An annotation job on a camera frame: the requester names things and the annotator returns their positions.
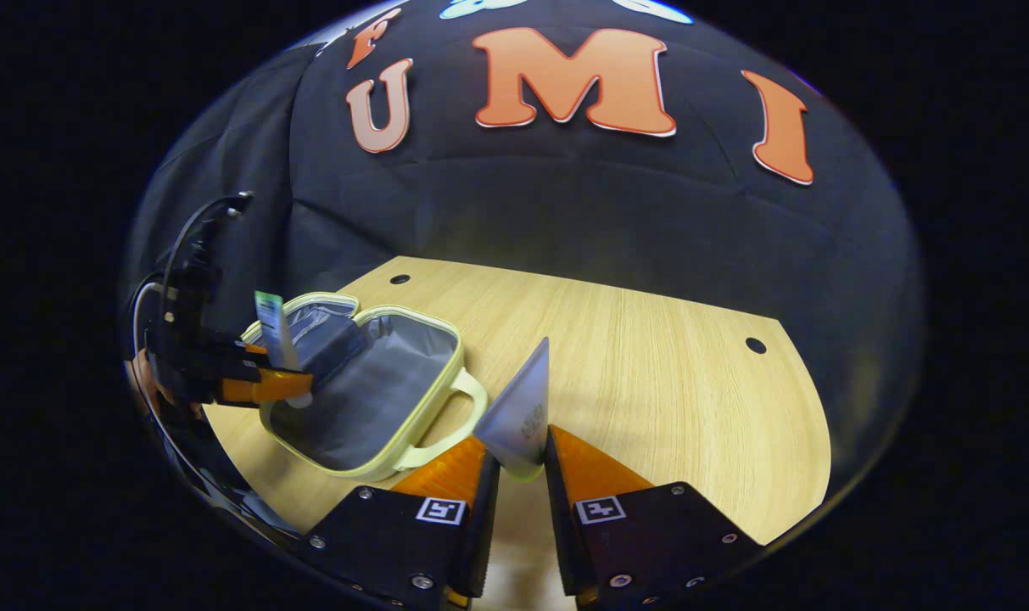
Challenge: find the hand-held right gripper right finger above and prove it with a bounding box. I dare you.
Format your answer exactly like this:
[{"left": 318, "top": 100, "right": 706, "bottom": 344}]
[{"left": 544, "top": 424, "right": 766, "bottom": 608}]

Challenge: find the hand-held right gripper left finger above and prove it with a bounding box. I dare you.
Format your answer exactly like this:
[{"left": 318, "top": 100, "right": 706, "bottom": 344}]
[{"left": 289, "top": 435, "right": 503, "bottom": 608}]

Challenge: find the green-tipped skin care tube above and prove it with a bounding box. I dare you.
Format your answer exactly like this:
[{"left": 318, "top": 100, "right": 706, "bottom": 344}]
[{"left": 254, "top": 291, "right": 315, "bottom": 410}]

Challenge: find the pale yellow suitcase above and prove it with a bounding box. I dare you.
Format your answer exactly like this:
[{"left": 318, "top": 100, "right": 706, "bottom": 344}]
[{"left": 241, "top": 292, "right": 489, "bottom": 483}]

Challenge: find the black cable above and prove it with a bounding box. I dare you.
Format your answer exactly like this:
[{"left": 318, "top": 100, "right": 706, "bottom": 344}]
[{"left": 159, "top": 193, "right": 254, "bottom": 298}]

